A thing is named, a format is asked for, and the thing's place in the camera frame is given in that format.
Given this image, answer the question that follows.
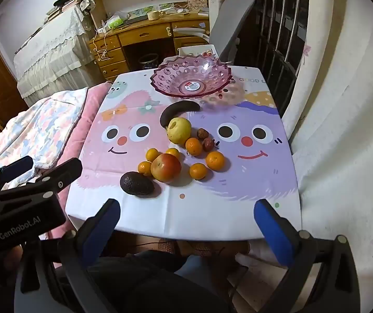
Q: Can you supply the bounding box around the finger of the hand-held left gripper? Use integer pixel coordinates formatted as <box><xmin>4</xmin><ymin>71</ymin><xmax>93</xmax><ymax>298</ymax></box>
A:
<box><xmin>0</xmin><ymin>156</ymin><xmax>34</xmax><ymax>193</ymax></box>
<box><xmin>0</xmin><ymin>157</ymin><xmax>83</xmax><ymax>208</ymax></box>

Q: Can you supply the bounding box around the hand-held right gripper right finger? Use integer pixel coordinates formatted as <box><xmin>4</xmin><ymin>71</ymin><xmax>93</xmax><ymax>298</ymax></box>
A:
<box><xmin>253</xmin><ymin>199</ymin><xmax>360</xmax><ymax>313</ymax></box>

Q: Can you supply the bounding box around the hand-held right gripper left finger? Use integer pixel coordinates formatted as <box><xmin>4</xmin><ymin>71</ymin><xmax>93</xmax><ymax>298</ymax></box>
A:
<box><xmin>17</xmin><ymin>198</ymin><xmax>122</xmax><ymax>313</ymax></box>

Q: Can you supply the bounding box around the dark avocado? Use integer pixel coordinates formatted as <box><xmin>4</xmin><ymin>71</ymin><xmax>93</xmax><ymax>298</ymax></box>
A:
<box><xmin>119</xmin><ymin>171</ymin><xmax>155</xmax><ymax>197</ymax></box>

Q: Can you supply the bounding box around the red apple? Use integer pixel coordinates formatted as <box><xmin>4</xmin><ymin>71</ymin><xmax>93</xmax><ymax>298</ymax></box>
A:
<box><xmin>150</xmin><ymin>153</ymin><xmax>182</xmax><ymax>183</ymax></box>

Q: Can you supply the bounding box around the pink plastic bowl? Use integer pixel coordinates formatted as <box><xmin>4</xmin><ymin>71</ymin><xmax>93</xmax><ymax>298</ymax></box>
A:
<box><xmin>150</xmin><ymin>55</ymin><xmax>233</xmax><ymax>99</ymax></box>

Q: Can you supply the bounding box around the cartoon printed tablecloth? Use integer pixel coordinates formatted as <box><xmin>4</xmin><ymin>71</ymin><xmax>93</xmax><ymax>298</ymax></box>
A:
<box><xmin>65</xmin><ymin>67</ymin><xmax>302</xmax><ymax>241</ymax></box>

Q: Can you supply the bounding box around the floral quilt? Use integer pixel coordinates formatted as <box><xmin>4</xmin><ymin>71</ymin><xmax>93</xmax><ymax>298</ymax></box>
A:
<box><xmin>0</xmin><ymin>86</ymin><xmax>89</xmax><ymax>183</ymax></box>

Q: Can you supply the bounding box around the pink blanket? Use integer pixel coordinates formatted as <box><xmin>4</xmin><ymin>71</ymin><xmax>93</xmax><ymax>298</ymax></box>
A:
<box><xmin>46</xmin><ymin>81</ymin><xmax>113</xmax><ymax>242</ymax></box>

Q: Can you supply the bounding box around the person's leg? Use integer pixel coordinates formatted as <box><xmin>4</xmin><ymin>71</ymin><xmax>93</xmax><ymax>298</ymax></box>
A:
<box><xmin>85</xmin><ymin>251</ymin><xmax>239</xmax><ymax>313</ymax></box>

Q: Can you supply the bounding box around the white lace cloth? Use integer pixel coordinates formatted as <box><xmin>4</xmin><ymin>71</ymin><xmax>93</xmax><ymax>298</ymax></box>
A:
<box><xmin>13</xmin><ymin>5</ymin><xmax>104</xmax><ymax>98</ymax></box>

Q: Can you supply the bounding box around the yellow pear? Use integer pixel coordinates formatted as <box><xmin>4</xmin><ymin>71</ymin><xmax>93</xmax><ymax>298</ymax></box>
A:
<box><xmin>167</xmin><ymin>117</ymin><xmax>192</xmax><ymax>146</ymax></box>

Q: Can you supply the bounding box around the dark overripe banana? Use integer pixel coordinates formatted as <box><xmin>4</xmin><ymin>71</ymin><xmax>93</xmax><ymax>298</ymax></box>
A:
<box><xmin>160</xmin><ymin>102</ymin><xmax>201</xmax><ymax>128</ymax></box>

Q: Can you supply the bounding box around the dark trash can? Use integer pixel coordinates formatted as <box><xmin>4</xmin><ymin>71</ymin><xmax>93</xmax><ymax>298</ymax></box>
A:
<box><xmin>139</xmin><ymin>53</ymin><xmax>159</xmax><ymax>71</ymax></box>

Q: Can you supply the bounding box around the wooden desk with hutch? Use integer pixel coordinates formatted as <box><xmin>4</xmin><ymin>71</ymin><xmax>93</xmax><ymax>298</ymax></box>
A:
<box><xmin>77</xmin><ymin>0</ymin><xmax>211</xmax><ymax>82</ymax></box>

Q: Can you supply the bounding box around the grey office chair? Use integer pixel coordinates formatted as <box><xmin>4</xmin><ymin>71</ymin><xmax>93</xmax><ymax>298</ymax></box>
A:
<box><xmin>173</xmin><ymin>0</ymin><xmax>261</xmax><ymax>66</ymax></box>

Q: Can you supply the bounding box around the white cable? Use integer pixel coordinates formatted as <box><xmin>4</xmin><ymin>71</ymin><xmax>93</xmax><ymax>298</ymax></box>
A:
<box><xmin>91</xmin><ymin>30</ymin><xmax>109</xmax><ymax>61</ymax></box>

